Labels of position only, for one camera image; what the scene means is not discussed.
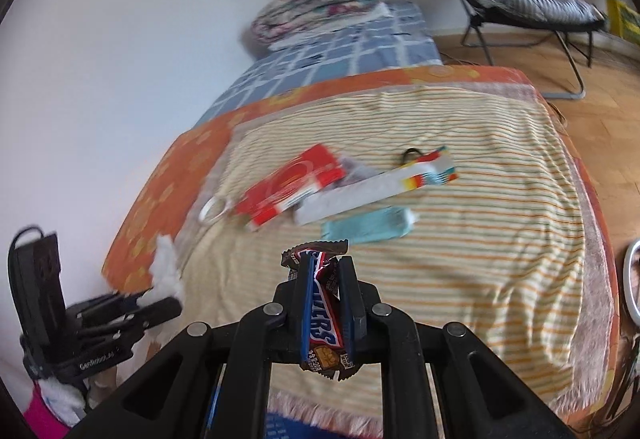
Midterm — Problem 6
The light blue packet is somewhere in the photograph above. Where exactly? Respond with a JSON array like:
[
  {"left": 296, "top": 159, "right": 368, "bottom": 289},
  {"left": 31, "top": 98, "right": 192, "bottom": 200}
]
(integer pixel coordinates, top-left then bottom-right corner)
[{"left": 321, "top": 206, "right": 417, "bottom": 244}]

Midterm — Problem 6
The red cardboard box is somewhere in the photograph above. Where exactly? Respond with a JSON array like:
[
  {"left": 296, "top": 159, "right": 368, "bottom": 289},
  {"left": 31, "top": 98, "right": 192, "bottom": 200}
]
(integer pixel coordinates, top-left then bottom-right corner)
[{"left": 235, "top": 143, "right": 346, "bottom": 232}]

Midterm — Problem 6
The long white toothpaste box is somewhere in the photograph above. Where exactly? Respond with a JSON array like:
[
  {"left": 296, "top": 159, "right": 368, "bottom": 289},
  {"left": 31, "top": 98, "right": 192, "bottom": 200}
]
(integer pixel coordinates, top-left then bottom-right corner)
[{"left": 294, "top": 145, "right": 458, "bottom": 226}]

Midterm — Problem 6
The striped cushion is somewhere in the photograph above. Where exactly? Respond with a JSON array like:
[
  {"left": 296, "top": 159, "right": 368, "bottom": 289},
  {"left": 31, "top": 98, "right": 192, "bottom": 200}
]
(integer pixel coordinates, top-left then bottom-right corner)
[{"left": 475, "top": 0, "right": 603, "bottom": 22}]

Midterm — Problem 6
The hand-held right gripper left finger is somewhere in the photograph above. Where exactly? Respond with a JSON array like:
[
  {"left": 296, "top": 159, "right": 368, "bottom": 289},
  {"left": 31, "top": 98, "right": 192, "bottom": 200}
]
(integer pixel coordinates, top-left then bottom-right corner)
[{"left": 65, "top": 255, "right": 321, "bottom": 439}]

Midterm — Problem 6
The brown chocolate bar wrapper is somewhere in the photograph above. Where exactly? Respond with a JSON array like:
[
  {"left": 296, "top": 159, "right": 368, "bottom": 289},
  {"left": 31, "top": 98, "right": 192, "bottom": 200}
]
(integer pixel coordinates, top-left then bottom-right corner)
[{"left": 280, "top": 239, "right": 362, "bottom": 382}]

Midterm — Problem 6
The white round hoop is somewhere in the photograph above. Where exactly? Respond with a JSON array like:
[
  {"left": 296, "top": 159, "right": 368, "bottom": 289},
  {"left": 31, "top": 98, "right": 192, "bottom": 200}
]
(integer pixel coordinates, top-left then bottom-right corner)
[{"left": 622, "top": 239, "right": 640, "bottom": 325}]

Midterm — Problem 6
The yellow striped blanket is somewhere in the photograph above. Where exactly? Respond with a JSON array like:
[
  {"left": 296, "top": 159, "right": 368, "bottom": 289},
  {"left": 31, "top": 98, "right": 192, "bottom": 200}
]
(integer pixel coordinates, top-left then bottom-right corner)
[{"left": 177, "top": 86, "right": 591, "bottom": 420}]

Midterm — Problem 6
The blue checked bed sheet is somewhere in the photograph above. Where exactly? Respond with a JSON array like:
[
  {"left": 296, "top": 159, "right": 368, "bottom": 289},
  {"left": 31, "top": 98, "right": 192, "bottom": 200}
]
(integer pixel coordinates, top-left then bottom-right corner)
[{"left": 192, "top": 2, "right": 443, "bottom": 127}]

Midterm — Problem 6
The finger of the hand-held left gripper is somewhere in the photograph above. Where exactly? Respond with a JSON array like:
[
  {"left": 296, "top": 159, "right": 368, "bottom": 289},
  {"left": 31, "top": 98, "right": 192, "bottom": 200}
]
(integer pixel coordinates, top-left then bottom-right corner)
[
  {"left": 67, "top": 290, "right": 151, "bottom": 320},
  {"left": 80, "top": 297, "right": 183, "bottom": 345}
]

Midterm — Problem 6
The white tissue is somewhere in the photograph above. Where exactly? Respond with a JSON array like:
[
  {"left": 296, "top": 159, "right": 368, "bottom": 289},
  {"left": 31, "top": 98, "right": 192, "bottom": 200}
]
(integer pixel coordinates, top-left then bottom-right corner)
[{"left": 137, "top": 234, "right": 183, "bottom": 307}]

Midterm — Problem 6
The orange floral bed sheet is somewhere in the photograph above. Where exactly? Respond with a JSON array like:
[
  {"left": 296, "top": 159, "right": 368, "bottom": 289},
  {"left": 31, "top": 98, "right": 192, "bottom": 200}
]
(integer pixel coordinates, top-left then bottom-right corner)
[{"left": 102, "top": 64, "right": 621, "bottom": 439}]

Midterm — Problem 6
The white plastic ring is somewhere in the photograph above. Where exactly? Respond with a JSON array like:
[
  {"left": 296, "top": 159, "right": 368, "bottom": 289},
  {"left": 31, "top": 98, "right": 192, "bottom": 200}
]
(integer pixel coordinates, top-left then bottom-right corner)
[{"left": 198, "top": 196, "right": 233, "bottom": 225}]

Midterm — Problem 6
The silver printed plastic packet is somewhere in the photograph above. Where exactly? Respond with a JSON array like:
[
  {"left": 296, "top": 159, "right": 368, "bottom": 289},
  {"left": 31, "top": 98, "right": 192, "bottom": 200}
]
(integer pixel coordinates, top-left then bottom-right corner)
[{"left": 340, "top": 156, "right": 381, "bottom": 187}]

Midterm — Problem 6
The yellow plastic crate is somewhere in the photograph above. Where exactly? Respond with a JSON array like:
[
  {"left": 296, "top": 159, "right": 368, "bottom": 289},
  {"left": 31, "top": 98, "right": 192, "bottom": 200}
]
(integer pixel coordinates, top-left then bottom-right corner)
[{"left": 606, "top": 0, "right": 640, "bottom": 45}]

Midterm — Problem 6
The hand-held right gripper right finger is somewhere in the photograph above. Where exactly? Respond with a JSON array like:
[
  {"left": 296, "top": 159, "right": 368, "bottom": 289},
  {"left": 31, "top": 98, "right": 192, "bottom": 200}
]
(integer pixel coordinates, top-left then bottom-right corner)
[{"left": 336, "top": 255, "right": 576, "bottom": 439}]

